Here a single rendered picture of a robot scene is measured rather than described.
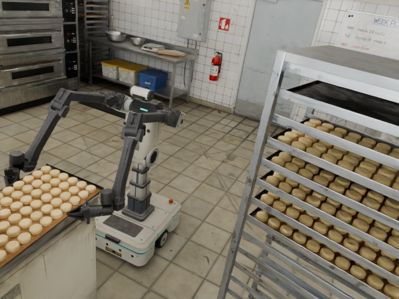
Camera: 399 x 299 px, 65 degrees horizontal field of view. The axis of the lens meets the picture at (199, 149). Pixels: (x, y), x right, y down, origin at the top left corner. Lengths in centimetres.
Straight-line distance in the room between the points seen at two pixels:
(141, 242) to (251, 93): 384
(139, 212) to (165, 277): 53
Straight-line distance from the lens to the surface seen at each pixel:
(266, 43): 547
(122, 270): 261
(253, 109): 570
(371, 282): 131
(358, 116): 105
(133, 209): 262
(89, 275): 211
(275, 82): 109
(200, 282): 257
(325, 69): 102
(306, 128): 110
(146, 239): 246
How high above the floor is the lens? 196
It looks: 27 degrees down
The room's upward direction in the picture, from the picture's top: 9 degrees clockwise
